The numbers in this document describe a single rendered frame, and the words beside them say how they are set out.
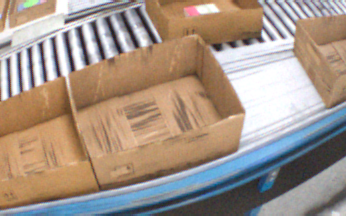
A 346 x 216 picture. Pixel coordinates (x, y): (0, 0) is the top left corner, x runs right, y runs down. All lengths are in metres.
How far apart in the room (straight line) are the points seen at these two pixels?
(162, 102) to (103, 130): 0.19
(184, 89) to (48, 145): 0.45
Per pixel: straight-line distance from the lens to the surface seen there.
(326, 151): 1.73
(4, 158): 1.40
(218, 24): 1.71
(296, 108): 1.47
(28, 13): 2.04
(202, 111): 1.40
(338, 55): 1.74
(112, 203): 1.22
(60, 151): 1.35
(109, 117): 1.39
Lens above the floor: 1.99
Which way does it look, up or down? 52 degrees down
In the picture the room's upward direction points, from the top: straight up
